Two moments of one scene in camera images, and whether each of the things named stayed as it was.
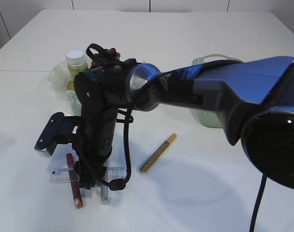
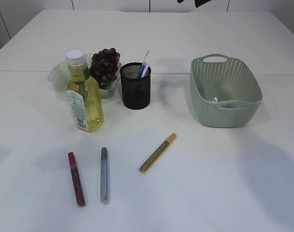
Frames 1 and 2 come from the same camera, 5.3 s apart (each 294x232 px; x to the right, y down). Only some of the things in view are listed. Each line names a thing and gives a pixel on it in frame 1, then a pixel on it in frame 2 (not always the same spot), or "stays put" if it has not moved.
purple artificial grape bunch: [108, 57] stays put
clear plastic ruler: [61, 175] to [145, 56]
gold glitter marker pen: [142, 167] stays put
